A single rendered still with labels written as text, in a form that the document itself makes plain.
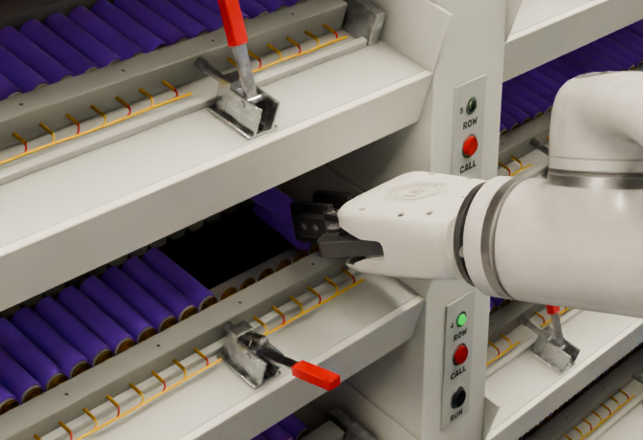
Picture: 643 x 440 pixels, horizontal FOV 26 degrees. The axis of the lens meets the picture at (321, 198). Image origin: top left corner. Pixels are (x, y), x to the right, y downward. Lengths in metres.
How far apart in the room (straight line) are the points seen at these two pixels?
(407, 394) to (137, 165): 0.41
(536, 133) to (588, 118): 0.47
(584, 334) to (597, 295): 0.57
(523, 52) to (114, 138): 0.41
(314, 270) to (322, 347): 0.07
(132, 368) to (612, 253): 0.33
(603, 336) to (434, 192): 0.51
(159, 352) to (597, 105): 0.34
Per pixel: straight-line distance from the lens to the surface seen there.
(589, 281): 0.89
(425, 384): 1.17
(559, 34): 1.20
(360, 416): 1.23
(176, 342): 0.98
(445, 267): 0.95
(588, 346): 1.45
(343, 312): 1.08
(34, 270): 0.81
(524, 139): 1.32
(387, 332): 1.10
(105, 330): 0.99
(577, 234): 0.89
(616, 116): 0.84
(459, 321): 1.17
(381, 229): 0.97
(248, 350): 0.99
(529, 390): 1.37
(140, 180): 0.86
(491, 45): 1.11
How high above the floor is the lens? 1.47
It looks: 24 degrees down
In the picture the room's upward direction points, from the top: straight up
